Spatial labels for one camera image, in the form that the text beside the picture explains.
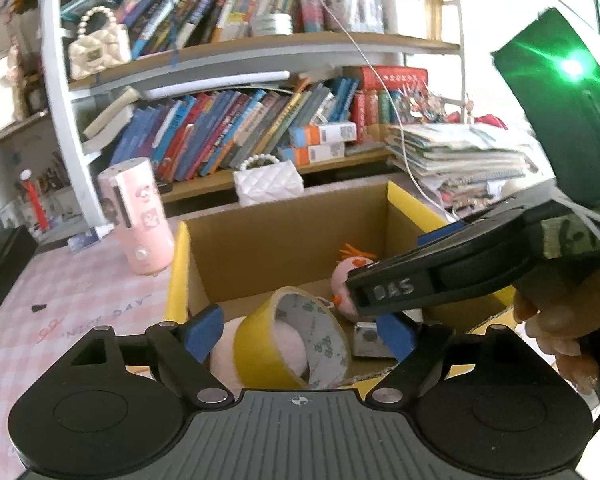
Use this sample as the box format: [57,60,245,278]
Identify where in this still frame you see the red tassel ornament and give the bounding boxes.
[19,170,48,231]

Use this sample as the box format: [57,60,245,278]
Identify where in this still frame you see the white quilted purse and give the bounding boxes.
[232,154,306,207]

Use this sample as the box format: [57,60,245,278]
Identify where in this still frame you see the pink humidifier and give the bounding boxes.
[96,156,176,276]

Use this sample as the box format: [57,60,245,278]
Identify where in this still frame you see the orange white carton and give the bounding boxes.
[278,142,346,165]
[288,121,358,147]

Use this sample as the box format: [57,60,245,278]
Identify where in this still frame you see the person's right hand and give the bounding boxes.
[511,277,600,395]

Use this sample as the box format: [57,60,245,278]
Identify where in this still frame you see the row of upright books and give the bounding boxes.
[115,0,311,56]

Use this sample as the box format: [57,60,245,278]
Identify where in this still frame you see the red flat box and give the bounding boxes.
[360,66,429,92]

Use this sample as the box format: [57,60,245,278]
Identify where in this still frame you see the yellow tape roll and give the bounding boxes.
[232,286,352,391]

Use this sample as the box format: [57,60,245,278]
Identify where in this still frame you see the stack of papers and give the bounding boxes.
[385,122,546,211]

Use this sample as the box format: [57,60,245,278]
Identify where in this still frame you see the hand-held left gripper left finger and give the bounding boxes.
[55,304,229,408]

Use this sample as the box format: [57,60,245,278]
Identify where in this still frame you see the black case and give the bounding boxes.
[0,225,40,346]

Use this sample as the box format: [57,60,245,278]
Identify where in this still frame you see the cream quilted handbag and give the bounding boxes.
[69,6,132,80]

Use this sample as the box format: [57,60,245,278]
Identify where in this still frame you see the white cable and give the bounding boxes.
[320,0,451,221]

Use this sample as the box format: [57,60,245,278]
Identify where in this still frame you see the white pen holder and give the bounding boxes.
[382,0,427,36]

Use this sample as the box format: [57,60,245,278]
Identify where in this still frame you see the cream hardcover book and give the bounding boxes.
[82,87,141,153]

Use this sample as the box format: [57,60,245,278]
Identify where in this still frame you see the colourful printed box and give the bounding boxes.
[395,87,461,126]

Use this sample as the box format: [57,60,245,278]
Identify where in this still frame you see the row of leaning books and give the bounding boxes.
[107,77,361,183]

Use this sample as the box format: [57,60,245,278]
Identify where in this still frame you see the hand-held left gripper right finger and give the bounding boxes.
[372,312,552,406]

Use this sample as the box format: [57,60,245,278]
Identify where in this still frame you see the yellow cardboard box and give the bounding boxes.
[165,180,518,391]

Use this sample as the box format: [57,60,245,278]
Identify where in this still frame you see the red thick books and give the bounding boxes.
[352,89,396,143]

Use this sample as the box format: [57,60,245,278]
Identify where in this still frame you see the pink doll with orange hair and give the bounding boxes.
[330,243,378,318]

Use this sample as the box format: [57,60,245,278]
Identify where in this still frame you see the wooden wall shelf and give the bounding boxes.
[0,110,51,151]

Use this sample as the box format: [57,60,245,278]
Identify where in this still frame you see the white bookshelf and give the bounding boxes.
[37,0,468,226]

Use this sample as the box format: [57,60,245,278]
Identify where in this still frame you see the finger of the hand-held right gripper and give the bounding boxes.
[417,205,527,250]
[346,222,531,317]

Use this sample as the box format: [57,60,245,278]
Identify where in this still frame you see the white flat board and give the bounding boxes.
[145,71,291,101]

